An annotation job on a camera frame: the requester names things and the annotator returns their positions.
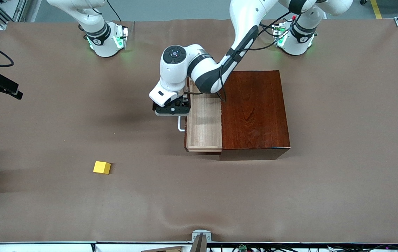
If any light wood drawer white handle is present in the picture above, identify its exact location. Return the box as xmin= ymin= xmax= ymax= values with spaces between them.
xmin=178 ymin=78 xmax=223 ymax=154

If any yellow block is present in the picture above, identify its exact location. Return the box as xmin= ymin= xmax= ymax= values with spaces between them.
xmin=93 ymin=161 xmax=111 ymax=175

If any dark brown wooden cabinet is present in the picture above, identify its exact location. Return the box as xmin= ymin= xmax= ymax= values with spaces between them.
xmin=219 ymin=70 xmax=291 ymax=161

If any brown table cloth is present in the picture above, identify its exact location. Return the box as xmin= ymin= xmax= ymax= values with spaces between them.
xmin=0 ymin=18 xmax=398 ymax=244

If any brown cardboard piece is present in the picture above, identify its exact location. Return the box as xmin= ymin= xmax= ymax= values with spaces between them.
xmin=140 ymin=246 xmax=185 ymax=252

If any aluminium frame with struts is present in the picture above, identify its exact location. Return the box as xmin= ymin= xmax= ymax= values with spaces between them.
xmin=0 ymin=0 xmax=28 ymax=30

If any black right base cable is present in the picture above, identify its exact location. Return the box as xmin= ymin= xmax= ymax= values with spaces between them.
xmin=106 ymin=0 xmax=122 ymax=21

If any black base cable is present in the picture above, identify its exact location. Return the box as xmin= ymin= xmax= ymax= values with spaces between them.
xmin=259 ymin=21 xmax=281 ymax=37
xmin=106 ymin=0 xmax=122 ymax=21

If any black left base cable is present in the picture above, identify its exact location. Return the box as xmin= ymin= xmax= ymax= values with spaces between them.
xmin=259 ymin=21 xmax=281 ymax=37

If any grey metal bracket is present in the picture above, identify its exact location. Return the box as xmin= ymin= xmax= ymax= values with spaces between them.
xmin=189 ymin=230 xmax=212 ymax=252

